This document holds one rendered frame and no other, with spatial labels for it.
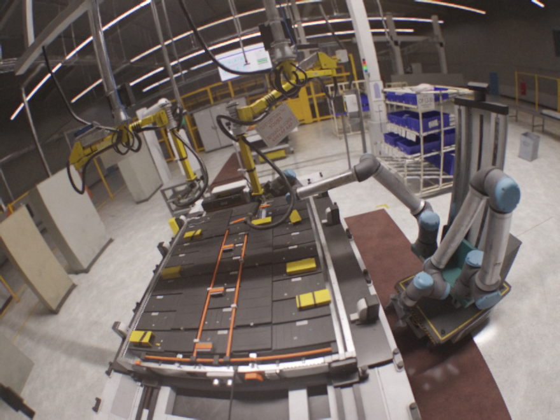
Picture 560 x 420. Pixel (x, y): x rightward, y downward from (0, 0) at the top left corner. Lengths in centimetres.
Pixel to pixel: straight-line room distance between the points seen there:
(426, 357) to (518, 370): 92
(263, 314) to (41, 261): 457
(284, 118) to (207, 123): 925
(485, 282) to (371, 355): 66
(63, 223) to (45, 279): 122
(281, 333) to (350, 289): 49
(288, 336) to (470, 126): 145
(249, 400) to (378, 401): 60
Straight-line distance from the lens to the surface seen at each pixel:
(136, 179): 764
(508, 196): 98
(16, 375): 479
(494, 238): 111
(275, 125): 183
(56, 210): 543
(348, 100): 413
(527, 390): 244
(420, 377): 208
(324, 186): 156
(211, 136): 1105
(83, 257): 562
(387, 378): 116
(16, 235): 502
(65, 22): 258
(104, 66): 208
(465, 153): 151
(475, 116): 146
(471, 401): 216
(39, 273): 513
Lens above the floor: 193
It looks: 28 degrees down
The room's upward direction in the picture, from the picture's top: 15 degrees counter-clockwise
